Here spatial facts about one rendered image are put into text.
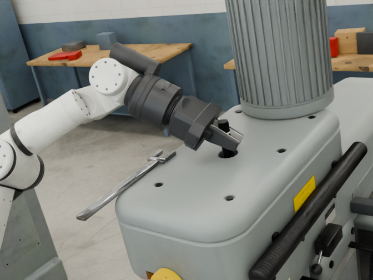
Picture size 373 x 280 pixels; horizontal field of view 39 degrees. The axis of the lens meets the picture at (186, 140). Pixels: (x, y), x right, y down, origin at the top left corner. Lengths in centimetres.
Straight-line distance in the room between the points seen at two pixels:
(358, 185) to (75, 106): 69
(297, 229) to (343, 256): 37
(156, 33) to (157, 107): 571
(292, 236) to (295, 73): 33
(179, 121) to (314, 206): 28
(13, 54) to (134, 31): 222
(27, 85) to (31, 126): 745
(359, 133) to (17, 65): 734
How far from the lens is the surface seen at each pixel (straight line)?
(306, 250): 105
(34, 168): 106
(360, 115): 140
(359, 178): 132
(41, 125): 101
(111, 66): 95
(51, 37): 809
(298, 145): 97
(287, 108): 107
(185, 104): 96
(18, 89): 837
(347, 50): 494
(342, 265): 126
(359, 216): 142
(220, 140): 95
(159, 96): 94
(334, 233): 109
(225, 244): 80
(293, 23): 103
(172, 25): 645
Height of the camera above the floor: 231
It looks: 23 degrees down
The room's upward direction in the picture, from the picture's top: 12 degrees counter-clockwise
